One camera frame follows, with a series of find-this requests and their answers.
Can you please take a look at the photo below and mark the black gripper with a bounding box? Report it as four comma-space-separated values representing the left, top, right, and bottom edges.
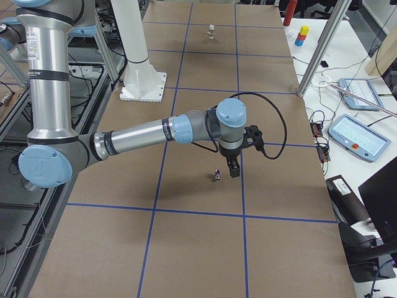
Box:
220, 147, 241, 178

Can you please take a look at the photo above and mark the small metal pipe fitting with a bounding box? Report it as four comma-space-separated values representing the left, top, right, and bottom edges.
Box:
213, 169, 221, 181

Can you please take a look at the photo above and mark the white PPR valve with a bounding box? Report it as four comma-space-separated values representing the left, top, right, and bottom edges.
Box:
206, 24, 215, 40

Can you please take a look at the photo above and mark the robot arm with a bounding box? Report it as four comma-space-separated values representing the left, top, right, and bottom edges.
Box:
16, 1, 246, 188

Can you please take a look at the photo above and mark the orange circuit board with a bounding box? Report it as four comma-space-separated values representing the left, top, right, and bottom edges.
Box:
310, 122, 323, 138

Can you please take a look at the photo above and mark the near teach pendant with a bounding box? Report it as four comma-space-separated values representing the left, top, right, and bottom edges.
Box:
328, 114, 391, 163

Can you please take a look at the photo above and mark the teach pendant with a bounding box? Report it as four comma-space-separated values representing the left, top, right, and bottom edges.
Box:
338, 78, 384, 111
328, 114, 391, 163

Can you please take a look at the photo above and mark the blue block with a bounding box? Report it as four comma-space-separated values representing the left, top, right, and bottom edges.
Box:
294, 39, 304, 47

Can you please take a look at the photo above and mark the red block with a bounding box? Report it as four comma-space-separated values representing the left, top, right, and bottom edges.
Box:
296, 33, 306, 42

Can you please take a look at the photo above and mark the black monitor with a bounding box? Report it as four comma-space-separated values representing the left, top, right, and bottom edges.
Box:
359, 158, 396, 243

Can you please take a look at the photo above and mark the far teach pendant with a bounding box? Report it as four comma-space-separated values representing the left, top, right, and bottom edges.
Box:
338, 78, 384, 111

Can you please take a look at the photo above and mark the yellow block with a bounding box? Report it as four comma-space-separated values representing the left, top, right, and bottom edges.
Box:
300, 25, 310, 36

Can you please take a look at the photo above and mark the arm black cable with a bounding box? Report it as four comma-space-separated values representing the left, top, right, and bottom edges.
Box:
192, 92, 287, 161

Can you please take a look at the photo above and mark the white camera pole base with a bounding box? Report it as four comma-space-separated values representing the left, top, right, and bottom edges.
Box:
111, 0, 167, 102

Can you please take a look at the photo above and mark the aluminium frame post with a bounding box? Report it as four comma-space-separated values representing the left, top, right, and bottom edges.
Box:
296, 0, 352, 97

